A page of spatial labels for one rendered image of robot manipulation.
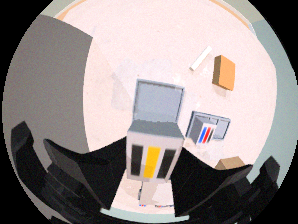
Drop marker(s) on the dark grey wall panel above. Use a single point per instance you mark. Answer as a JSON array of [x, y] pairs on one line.
[[44, 87]]

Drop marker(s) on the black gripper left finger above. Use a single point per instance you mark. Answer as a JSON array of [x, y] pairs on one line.
[[100, 171]]

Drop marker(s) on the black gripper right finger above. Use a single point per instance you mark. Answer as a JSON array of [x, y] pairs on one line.
[[194, 182]]

